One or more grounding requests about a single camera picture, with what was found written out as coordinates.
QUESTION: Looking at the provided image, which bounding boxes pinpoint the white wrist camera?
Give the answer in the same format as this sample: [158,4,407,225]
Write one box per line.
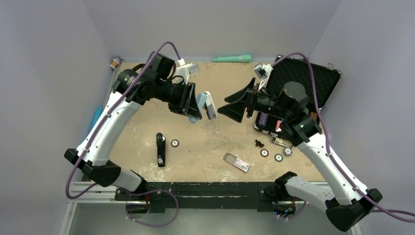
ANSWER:
[253,63,273,91]
[175,59,199,84]

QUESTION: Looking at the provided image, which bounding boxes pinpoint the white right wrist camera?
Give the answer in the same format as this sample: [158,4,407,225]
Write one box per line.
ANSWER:
[253,63,273,91]

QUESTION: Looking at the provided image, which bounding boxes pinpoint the black stapler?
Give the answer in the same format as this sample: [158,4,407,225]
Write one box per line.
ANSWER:
[156,133,166,167]

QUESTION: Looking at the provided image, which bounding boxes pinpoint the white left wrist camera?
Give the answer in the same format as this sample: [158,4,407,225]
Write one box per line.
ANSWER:
[175,59,199,84]

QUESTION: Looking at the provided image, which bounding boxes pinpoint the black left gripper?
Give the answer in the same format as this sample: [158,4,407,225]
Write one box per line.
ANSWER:
[154,79,202,119]

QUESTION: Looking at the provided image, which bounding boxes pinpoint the black poker chip case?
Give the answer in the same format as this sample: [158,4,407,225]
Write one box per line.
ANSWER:
[254,57,342,146]

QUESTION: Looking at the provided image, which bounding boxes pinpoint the brown poker chip right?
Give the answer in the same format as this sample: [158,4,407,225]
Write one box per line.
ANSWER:
[260,149,269,157]

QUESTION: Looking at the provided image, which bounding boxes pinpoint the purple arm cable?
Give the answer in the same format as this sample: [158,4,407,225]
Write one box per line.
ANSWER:
[65,41,182,228]
[272,51,415,221]

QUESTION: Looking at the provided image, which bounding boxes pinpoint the black screw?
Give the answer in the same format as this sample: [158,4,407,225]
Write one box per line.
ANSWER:
[255,140,264,148]

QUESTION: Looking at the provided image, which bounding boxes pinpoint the brown poker chip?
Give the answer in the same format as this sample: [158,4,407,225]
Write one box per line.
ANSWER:
[171,139,180,147]
[260,149,269,157]

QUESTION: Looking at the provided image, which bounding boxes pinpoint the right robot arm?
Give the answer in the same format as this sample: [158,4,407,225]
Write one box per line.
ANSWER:
[218,80,382,232]

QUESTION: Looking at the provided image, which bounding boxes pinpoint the silver poker chip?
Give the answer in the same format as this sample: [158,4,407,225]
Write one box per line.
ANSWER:
[283,148,293,157]

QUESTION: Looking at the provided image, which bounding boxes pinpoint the brown poker chip left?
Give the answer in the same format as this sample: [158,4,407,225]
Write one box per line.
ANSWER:
[171,139,180,147]

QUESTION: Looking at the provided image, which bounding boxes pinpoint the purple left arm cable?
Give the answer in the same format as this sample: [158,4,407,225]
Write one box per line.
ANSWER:
[65,41,182,228]

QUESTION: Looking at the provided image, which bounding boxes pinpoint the staple box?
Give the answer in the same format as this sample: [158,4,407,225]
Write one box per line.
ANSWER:
[223,153,250,173]

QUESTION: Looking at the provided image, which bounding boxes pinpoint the silver carabiner keys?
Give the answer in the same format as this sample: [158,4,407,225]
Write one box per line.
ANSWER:
[272,136,293,148]

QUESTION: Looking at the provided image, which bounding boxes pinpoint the green poker chip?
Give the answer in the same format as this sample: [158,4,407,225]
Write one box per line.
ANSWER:
[274,154,283,162]

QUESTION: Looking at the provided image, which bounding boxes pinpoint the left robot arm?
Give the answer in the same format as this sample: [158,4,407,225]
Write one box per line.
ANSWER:
[64,52,202,200]

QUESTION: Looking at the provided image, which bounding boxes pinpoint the teal cylinder left edge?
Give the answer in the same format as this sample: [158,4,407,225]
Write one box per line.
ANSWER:
[90,106,103,131]

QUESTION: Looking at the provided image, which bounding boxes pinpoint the small orange figurine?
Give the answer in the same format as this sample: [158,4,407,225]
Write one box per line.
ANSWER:
[110,56,123,70]

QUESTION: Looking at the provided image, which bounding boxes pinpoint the aluminium frame rail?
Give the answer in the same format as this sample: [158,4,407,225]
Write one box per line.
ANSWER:
[58,181,363,235]

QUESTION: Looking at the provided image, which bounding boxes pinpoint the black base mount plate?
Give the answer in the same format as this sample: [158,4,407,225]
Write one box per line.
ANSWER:
[115,182,303,216]

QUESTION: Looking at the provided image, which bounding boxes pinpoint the green microphone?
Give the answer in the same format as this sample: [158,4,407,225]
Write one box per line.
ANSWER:
[211,55,252,63]

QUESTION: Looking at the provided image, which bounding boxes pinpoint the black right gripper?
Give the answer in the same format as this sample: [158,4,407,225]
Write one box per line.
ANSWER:
[218,77,290,122]

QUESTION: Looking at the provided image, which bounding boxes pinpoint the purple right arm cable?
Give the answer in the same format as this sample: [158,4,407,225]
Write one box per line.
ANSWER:
[272,51,415,221]

